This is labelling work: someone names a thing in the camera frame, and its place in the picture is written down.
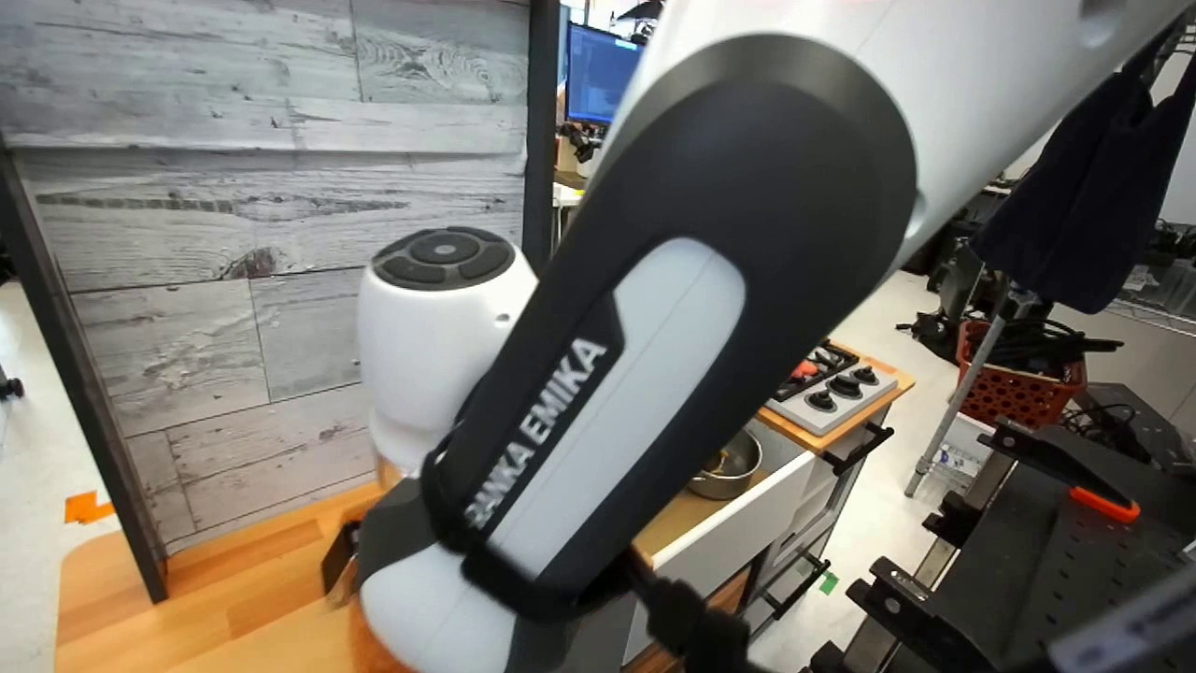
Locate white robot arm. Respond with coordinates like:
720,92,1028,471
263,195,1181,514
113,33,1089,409
359,0,1191,673

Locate steel pot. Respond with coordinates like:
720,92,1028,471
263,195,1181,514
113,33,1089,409
686,431,762,500

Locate grey toy stove top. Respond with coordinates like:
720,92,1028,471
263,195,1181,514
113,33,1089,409
770,342,896,435

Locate wooden counter cabinet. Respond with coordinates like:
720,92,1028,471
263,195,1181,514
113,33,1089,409
56,344,954,673

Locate white sink basin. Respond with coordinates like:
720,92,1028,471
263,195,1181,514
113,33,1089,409
637,419,838,627

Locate computer monitor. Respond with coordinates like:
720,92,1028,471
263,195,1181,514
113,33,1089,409
566,21,643,127

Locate wood plank backsplash panel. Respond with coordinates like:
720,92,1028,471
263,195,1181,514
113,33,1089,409
0,0,531,554

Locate red crate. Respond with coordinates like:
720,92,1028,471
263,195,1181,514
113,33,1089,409
954,319,1089,431

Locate black perforated table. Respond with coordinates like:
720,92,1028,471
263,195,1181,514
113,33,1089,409
805,419,1196,673

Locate black hanging bag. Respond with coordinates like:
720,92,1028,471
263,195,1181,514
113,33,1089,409
977,56,1196,316

